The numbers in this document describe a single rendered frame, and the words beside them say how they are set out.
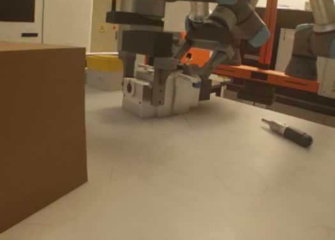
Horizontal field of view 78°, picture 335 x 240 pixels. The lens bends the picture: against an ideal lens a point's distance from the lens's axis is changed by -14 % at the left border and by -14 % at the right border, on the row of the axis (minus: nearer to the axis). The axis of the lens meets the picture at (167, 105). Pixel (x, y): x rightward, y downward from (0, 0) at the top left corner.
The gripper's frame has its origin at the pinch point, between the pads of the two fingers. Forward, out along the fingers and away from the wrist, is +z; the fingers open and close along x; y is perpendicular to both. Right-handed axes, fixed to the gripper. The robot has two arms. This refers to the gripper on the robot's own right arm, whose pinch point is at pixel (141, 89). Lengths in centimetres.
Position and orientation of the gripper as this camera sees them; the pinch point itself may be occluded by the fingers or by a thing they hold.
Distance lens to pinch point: 55.3
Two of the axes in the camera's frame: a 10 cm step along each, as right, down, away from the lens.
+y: 7.7, -1.1, 6.3
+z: -0.9, 9.6, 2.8
